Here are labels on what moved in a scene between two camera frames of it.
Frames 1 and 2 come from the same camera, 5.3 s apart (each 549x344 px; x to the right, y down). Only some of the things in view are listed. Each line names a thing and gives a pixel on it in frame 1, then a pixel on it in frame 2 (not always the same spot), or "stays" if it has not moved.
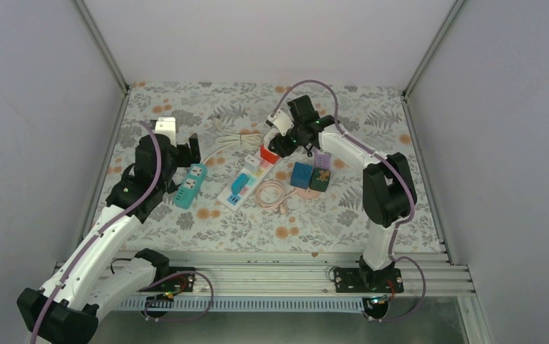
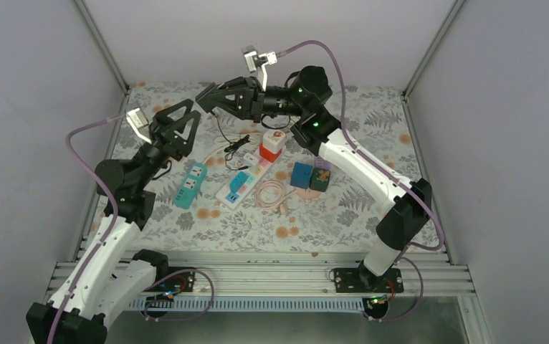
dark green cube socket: [320, 179] stays
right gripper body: [280, 147] → [257, 107]
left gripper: [186, 160] → [180, 146]
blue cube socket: [301, 175] stays
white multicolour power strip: [231, 201] stays
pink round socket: [307, 193] stays
